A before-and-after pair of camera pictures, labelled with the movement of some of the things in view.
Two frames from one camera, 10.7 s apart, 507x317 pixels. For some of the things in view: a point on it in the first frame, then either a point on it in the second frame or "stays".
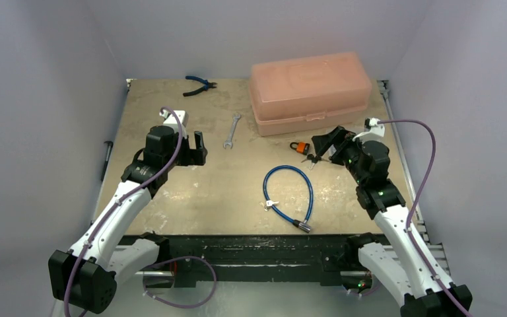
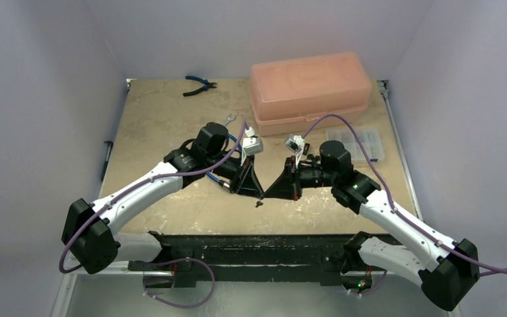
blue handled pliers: x=207 y=84 stays
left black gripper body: x=176 y=161 -> x=230 y=170
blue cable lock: x=304 y=226 -> x=225 y=185
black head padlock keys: x=314 y=159 stays
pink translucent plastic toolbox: x=308 y=93 stays
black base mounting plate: x=253 y=258 stays
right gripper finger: x=321 y=143 -> x=287 y=186
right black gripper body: x=338 y=145 -> x=294 y=177
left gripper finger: x=186 y=153 -> x=248 y=183
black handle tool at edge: x=111 y=144 stays
